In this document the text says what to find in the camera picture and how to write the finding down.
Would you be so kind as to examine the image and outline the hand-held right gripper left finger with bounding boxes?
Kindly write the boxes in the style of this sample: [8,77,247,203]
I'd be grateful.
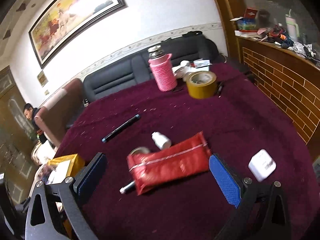
[25,152,108,240]

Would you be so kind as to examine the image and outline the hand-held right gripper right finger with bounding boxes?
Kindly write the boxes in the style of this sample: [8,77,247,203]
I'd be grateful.
[209,153,293,240]

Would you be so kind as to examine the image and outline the red fabric pouch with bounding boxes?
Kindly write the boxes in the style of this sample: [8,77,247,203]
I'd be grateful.
[127,131,212,195]

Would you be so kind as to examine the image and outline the yellow cardboard box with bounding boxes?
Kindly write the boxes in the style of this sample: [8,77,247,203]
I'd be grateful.
[46,154,86,184]

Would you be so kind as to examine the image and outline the silver marker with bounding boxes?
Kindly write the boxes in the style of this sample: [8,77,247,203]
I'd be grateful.
[119,181,137,194]

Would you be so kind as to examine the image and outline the white charger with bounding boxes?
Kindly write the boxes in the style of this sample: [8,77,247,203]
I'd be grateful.
[248,149,277,182]

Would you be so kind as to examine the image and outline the white plastic bag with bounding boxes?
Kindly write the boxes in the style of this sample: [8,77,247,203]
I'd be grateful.
[31,141,57,167]

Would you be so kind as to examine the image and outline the black pen with blue ends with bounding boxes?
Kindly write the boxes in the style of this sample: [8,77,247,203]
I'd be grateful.
[102,114,140,143]

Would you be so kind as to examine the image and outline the maroon table cloth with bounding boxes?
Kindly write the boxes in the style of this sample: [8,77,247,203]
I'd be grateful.
[54,62,313,240]

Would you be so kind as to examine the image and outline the small white bottle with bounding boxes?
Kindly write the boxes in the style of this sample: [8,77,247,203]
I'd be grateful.
[151,132,172,150]

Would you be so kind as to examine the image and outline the brown armchair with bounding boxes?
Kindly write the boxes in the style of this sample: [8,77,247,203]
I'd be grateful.
[34,78,84,148]

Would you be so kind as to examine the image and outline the yellow tape roll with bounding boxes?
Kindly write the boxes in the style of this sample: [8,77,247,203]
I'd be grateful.
[186,71,218,99]

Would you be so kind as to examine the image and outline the black leather sofa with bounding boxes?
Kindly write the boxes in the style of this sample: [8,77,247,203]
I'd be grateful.
[82,31,227,103]

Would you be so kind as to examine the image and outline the brick pattern wooden counter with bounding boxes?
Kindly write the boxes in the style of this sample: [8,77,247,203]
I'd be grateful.
[235,35,320,160]

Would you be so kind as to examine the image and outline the white paper box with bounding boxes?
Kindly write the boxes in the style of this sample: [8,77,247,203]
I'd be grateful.
[193,59,210,72]

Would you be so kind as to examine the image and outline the pink woven flask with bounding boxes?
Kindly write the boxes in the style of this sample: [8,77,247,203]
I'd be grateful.
[147,45,177,92]

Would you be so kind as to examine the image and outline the clutter pile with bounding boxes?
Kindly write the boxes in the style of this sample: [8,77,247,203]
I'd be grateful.
[230,7,320,65]

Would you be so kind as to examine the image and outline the white tumbler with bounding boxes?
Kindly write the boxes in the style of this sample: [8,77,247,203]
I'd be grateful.
[286,9,298,43]

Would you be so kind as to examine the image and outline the framed horse painting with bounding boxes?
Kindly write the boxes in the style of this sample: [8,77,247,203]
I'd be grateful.
[28,0,128,69]

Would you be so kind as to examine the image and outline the red box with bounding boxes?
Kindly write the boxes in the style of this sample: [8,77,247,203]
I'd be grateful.
[244,8,258,19]

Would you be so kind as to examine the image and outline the gold wall plaque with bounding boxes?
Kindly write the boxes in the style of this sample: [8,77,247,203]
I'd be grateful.
[37,70,48,87]

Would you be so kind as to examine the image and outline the wooden partition frame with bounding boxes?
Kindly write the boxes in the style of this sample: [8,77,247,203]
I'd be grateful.
[206,0,247,58]

